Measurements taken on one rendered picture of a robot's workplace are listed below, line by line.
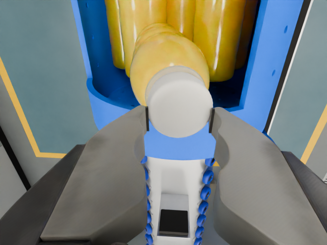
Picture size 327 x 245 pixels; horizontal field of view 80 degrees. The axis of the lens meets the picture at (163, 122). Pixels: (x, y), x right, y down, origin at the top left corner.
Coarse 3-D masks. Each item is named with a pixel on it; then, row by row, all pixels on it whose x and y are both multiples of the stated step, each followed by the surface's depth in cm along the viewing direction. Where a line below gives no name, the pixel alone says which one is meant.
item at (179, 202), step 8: (168, 200) 69; (176, 200) 69; (184, 200) 69; (160, 208) 67; (168, 208) 67; (176, 208) 67; (184, 208) 67; (160, 216) 63; (168, 216) 62; (176, 216) 62; (184, 216) 62; (160, 224) 60; (168, 224) 60; (176, 224) 60; (184, 224) 60; (160, 232) 59; (168, 232) 58; (176, 232) 58; (184, 232) 58; (160, 240) 60; (168, 240) 60; (176, 240) 59; (184, 240) 59
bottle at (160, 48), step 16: (144, 32) 21; (160, 32) 17; (176, 32) 18; (144, 48) 15; (160, 48) 13; (176, 48) 13; (192, 48) 14; (144, 64) 14; (160, 64) 13; (176, 64) 13; (192, 64) 13; (144, 80) 13; (208, 80) 14; (144, 96) 14
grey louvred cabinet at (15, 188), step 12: (0, 132) 180; (0, 144) 176; (0, 156) 177; (12, 156) 194; (0, 168) 177; (12, 168) 190; (0, 180) 178; (12, 180) 191; (24, 180) 211; (0, 192) 178; (12, 192) 191; (24, 192) 207; (0, 204) 179; (12, 204) 192; (0, 216) 179
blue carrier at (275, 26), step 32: (96, 0) 30; (288, 0) 17; (96, 32) 31; (256, 32) 17; (288, 32) 19; (96, 64) 32; (256, 64) 19; (96, 96) 24; (128, 96) 37; (224, 96) 37; (256, 96) 21; (256, 128) 24
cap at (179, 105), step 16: (160, 80) 11; (176, 80) 11; (192, 80) 11; (160, 96) 11; (176, 96) 11; (192, 96) 11; (208, 96) 11; (160, 112) 11; (176, 112) 11; (192, 112) 12; (208, 112) 12; (160, 128) 12; (176, 128) 12; (192, 128) 12
